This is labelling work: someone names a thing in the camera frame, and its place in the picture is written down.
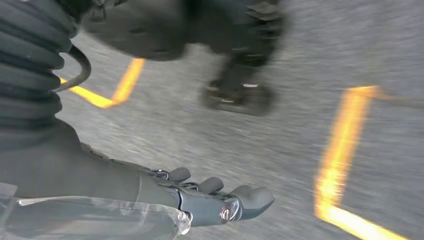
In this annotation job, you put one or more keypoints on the yellow floor tape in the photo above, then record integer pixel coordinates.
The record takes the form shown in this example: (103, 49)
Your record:
(344, 139)

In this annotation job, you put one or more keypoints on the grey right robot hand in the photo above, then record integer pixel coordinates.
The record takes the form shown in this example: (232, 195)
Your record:
(82, 175)

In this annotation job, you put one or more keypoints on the clear plastic hand cover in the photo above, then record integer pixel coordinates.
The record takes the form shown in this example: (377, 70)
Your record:
(99, 218)

